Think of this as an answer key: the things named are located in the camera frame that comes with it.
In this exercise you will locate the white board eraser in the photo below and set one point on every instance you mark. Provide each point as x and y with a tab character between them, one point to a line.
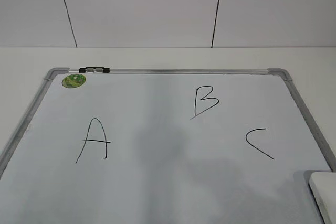
322	185

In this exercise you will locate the black and silver frame clip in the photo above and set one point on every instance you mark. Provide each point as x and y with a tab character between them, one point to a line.
94	70

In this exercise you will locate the white board with grey frame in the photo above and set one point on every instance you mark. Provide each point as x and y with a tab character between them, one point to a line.
165	146

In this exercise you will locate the round green magnet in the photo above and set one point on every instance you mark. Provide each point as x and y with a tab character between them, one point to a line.
73	81

